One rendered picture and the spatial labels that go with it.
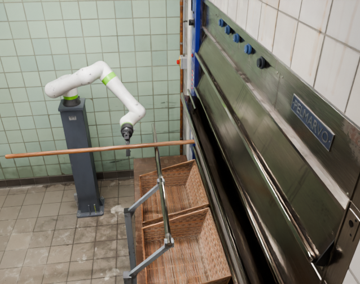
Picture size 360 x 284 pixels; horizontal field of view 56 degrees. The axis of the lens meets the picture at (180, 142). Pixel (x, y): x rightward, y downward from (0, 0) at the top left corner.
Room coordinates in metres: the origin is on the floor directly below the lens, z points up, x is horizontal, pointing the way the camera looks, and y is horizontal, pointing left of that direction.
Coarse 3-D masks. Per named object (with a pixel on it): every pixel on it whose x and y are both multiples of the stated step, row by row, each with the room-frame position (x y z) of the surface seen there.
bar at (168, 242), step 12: (156, 156) 1.89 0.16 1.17; (168, 216) 1.33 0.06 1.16; (132, 228) 1.62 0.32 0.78; (168, 228) 1.24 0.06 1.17; (132, 240) 1.59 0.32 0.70; (168, 240) 1.16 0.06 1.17; (132, 252) 1.59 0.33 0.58; (156, 252) 1.15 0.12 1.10; (132, 264) 1.59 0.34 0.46; (144, 264) 1.14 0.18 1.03; (132, 276) 1.13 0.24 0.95
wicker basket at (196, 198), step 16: (192, 160) 2.31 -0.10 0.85; (144, 176) 2.26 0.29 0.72; (192, 176) 2.22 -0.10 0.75; (144, 192) 2.21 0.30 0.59; (176, 192) 2.21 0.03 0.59; (192, 192) 2.11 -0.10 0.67; (160, 208) 2.01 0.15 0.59; (176, 208) 2.02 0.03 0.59; (192, 208) 1.77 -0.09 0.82; (144, 224) 1.71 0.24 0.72
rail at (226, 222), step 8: (184, 96) 2.28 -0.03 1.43; (192, 120) 1.91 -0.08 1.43; (192, 128) 1.82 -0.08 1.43; (200, 144) 1.62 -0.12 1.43; (200, 152) 1.56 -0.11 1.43; (208, 168) 1.39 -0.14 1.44; (208, 176) 1.35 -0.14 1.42; (216, 192) 1.21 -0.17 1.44; (216, 200) 1.17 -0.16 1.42; (224, 208) 1.11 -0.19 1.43; (224, 216) 1.05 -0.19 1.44; (224, 224) 1.02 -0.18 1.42; (232, 232) 0.97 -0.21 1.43; (232, 240) 0.93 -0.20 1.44; (232, 248) 0.89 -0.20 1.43; (240, 256) 0.85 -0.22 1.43; (240, 264) 0.81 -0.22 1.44; (240, 272) 0.79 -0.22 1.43; (248, 280) 0.75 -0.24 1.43
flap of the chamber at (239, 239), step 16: (192, 96) 2.35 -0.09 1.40; (208, 128) 1.87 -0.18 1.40; (208, 144) 1.67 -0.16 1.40; (208, 160) 1.50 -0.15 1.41; (224, 176) 1.37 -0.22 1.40; (224, 192) 1.24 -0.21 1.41; (240, 208) 1.14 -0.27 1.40; (240, 224) 1.04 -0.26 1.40; (240, 240) 0.95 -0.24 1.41; (256, 240) 0.96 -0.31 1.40; (256, 256) 0.88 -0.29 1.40; (256, 272) 0.80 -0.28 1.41
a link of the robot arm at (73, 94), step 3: (66, 75) 2.67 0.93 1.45; (69, 75) 2.67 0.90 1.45; (60, 78) 2.59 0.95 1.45; (69, 90) 2.59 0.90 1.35; (72, 90) 2.61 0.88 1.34; (75, 90) 2.63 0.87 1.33; (66, 93) 2.59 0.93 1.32; (69, 93) 2.60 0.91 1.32; (72, 93) 2.61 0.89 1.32; (75, 93) 2.62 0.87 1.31; (63, 96) 2.61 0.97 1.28; (66, 96) 2.60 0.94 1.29; (69, 96) 2.59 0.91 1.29; (72, 96) 2.60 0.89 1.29; (75, 96) 2.62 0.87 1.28; (66, 99) 2.60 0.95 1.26; (69, 99) 2.60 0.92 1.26; (72, 99) 2.61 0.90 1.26
